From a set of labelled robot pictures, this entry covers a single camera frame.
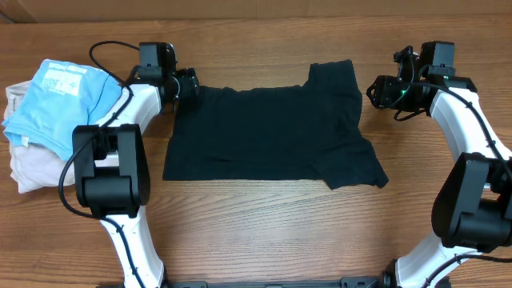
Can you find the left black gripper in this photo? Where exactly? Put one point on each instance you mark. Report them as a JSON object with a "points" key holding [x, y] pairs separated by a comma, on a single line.
{"points": [[190, 82]]}

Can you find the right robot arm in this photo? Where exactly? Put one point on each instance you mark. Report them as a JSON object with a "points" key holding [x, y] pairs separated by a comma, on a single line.
{"points": [[471, 216]]}

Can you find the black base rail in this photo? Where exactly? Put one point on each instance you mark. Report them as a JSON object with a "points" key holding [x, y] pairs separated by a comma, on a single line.
{"points": [[346, 282]]}

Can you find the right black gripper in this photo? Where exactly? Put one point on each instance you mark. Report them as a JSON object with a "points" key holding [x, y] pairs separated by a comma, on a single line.
{"points": [[382, 88]]}

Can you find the beige folded garment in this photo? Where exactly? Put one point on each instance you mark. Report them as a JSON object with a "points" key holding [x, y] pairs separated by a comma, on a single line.
{"points": [[33, 162]]}

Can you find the light blue folded t-shirt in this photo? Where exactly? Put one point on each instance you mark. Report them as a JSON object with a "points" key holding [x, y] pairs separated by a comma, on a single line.
{"points": [[61, 96]]}

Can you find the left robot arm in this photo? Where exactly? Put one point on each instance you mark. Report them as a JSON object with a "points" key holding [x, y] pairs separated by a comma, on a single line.
{"points": [[112, 178]]}

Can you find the dark navy t-shirt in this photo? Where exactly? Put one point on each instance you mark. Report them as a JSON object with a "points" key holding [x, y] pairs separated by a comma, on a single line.
{"points": [[283, 133]]}

